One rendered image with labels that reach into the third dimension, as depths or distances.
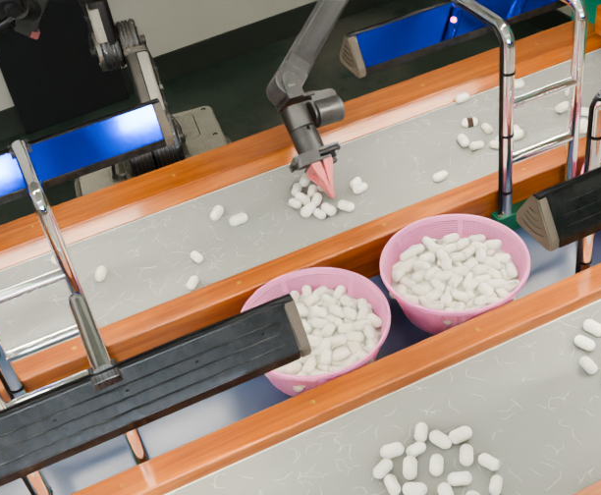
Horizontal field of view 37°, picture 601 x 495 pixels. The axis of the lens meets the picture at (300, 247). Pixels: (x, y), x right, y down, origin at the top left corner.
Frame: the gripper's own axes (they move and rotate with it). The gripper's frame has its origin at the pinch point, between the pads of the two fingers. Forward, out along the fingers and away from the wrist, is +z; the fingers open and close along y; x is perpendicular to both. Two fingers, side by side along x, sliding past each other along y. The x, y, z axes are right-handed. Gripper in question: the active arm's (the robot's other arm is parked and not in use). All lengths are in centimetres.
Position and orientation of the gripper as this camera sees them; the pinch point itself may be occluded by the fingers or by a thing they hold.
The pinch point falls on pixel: (331, 193)
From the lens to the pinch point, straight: 183.2
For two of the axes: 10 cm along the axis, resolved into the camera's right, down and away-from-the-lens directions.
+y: 9.0, -3.5, 2.5
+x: -1.6, 2.5, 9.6
